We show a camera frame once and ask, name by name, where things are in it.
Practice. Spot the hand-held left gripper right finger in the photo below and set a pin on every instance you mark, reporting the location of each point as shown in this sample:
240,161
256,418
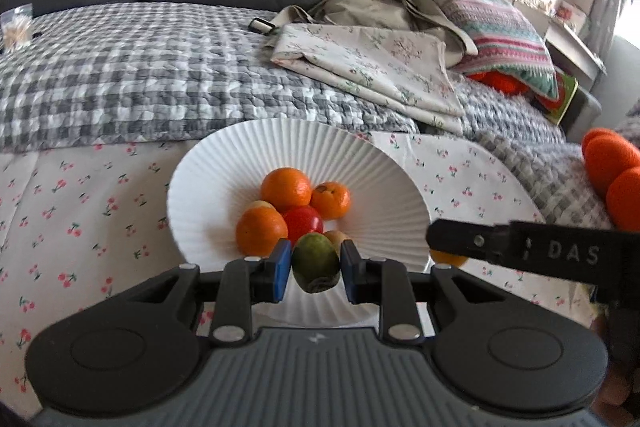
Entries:
350,269

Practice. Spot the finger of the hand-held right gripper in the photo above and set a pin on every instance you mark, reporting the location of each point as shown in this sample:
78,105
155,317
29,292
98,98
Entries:
465,239

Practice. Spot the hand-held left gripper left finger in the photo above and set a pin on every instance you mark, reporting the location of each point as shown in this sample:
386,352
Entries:
281,269

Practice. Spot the yellow orange tomato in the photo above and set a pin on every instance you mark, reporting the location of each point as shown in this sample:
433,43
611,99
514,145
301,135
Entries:
448,259

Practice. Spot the brown kiwi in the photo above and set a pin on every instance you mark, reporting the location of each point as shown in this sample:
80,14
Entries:
337,238
261,205

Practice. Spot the large orange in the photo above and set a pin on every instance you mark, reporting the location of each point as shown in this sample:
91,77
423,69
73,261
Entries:
261,232

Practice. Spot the red apple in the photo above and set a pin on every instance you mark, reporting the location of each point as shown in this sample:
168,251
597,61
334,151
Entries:
303,223

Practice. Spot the orange with stem mark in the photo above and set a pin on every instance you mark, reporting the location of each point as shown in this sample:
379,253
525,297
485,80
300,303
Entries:
331,201

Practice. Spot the round orange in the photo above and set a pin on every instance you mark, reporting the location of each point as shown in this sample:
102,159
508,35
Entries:
286,189

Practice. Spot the white ribbed plate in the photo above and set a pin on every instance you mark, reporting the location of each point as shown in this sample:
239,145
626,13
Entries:
375,187

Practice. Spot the oranges held at right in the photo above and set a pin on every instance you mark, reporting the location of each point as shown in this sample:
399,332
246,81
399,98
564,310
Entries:
617,172

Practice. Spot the green and red book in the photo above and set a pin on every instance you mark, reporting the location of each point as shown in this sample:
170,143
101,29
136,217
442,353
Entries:
557,99

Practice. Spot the orange fuzzy cushion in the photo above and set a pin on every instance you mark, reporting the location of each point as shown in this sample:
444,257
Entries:
500,83

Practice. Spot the folded floral cloth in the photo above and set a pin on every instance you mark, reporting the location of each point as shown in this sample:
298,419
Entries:
370,67

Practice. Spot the cherry print cloth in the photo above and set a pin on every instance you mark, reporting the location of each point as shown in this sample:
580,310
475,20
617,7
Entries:
75,217

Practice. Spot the striped knit pillow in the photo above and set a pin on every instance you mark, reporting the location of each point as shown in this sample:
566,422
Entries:
495,27

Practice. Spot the grey checked blanket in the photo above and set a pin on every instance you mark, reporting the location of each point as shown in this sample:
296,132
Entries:
150,77

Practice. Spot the small black device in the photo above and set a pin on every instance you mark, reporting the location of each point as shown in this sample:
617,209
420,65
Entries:
261,26

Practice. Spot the beige cloth bag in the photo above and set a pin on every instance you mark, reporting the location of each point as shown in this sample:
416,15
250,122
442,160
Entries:
360,4

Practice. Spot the clear plastic snack bag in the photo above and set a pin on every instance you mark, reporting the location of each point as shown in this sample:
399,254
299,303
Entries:
15,29

